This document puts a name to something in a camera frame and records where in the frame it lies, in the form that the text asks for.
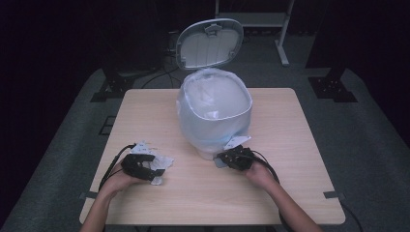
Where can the white plastic bag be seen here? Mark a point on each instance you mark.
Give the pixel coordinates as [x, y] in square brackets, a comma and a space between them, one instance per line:
[163, 161]

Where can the black stand base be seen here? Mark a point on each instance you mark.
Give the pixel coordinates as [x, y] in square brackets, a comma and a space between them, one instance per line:
[112, 87]
[332, 88]

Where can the white metal stand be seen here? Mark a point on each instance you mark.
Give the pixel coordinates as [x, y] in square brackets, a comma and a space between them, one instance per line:
[277, 19]

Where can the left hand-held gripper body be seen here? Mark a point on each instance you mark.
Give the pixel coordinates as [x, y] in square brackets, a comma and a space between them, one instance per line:
[129, 162]

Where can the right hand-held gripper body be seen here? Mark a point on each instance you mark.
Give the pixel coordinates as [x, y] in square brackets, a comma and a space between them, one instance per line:
[241, 159]

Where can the white grey pedal trash can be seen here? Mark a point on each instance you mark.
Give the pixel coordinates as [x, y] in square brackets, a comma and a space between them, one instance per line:
[209, 45]

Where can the person's left hand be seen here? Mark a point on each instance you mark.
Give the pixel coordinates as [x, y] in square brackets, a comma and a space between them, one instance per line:
[117, 182]

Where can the person's right hand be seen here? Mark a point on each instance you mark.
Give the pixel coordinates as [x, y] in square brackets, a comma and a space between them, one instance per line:
[261, 175]

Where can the grey tape strip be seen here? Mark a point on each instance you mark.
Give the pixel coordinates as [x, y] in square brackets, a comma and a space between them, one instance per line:
[333, 194]
[88, 195]

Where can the dark floor outlet plate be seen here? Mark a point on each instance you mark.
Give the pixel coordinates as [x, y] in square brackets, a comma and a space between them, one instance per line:
[107, 125]

